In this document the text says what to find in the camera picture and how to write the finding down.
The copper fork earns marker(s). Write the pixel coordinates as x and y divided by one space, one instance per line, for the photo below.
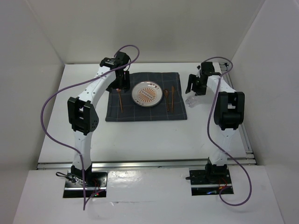
120 100

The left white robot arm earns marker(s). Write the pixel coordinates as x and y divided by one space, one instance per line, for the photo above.
82 110

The clear faceted drinking glass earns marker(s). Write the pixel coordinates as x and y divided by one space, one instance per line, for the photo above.
192 101

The copper knife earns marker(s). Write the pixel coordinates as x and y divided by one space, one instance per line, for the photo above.
172 98

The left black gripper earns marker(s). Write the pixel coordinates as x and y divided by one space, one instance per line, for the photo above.
124 84

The front aluminium rail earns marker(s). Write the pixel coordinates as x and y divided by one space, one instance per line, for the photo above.
128 165

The dark grey checked cloth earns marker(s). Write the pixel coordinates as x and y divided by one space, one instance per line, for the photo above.
133 112

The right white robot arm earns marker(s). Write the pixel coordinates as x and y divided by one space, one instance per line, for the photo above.
227 114

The copper spoon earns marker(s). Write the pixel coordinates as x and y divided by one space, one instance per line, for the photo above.
166 94

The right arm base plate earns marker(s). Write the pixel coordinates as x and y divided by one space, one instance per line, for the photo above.
198 178

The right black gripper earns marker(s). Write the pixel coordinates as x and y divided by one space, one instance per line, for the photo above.
199 92

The orange patterned plate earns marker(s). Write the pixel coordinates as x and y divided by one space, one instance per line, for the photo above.
147 94

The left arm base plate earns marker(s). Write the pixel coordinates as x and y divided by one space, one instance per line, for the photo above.
96 186

